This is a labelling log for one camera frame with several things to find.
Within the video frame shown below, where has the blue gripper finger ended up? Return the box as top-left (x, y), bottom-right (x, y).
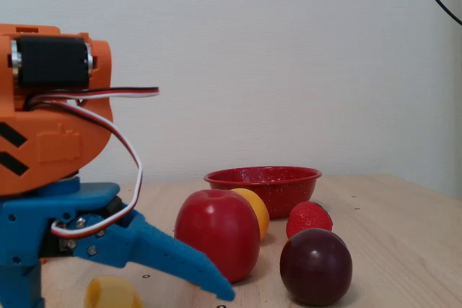
top-left (73, 208), bottom-right (236, 302)

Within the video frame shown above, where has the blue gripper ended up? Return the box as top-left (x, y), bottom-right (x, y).
top-left (0, 177), bottom-right (130, 308)

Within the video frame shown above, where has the yellow toy banana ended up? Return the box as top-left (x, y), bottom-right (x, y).
top-left (84, 275), bottom-right (144, 308)

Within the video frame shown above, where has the red speckled enamel bowl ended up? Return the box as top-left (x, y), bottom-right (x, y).
top-left (204, 166), bottom-right (323, 220)

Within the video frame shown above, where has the red toy apple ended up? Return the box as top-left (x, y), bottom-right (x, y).
top-left (173, 188), bottom-right (261, 284)

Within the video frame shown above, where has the yellow-orange toy peach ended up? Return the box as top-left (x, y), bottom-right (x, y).
top-left (230, 188), bottom-right (271, 240)

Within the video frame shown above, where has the red toy strawberry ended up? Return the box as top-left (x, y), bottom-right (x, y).
top-left (286, 201), bottom-right (334, 239)

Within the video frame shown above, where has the dark purple toy plum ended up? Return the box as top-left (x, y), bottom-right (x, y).
top-left (279, 227), bottom-right (353, 307)

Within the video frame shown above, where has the white red black servo cable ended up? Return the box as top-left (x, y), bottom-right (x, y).
top-left (24, 86), bottom-right (160, 110)
top-left (24, 100), bottom-right (144, 239)

